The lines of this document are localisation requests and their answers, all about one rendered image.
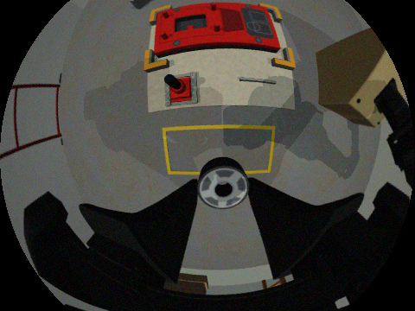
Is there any black wheel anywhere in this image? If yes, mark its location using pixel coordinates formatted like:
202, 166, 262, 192
197, 156, 250, 210

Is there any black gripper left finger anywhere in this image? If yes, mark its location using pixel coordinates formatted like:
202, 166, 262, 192
79, 180, 197, 284

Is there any yellow rectangular outline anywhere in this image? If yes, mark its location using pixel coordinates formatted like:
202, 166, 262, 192
163, 124, 276, 175

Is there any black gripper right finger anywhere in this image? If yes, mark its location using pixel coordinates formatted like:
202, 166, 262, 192
248, 177, 364, 280

